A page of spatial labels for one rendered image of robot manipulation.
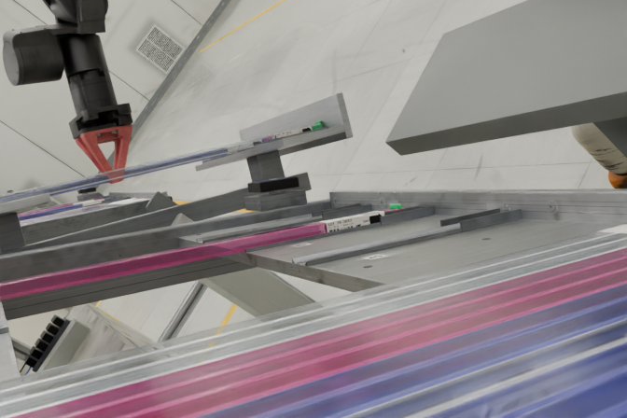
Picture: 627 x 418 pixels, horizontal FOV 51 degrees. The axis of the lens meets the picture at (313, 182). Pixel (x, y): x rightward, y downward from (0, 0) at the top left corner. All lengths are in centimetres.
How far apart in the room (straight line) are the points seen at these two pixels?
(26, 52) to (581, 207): 70
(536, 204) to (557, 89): 35
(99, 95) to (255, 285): 35
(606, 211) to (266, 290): 63
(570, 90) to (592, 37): 8
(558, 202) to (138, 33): 812
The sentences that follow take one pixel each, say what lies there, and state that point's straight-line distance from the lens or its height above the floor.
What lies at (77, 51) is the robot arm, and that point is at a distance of 96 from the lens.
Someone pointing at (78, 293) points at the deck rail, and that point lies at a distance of 72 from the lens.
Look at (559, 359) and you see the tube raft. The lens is 20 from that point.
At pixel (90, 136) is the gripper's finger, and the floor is 98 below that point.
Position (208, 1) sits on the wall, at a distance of 888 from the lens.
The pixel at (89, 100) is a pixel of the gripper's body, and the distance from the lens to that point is 95.
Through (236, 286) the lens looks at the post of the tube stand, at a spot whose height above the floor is 68.
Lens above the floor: 105
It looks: 22 degrees down
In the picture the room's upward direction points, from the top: 52 degrees counter-clockwise
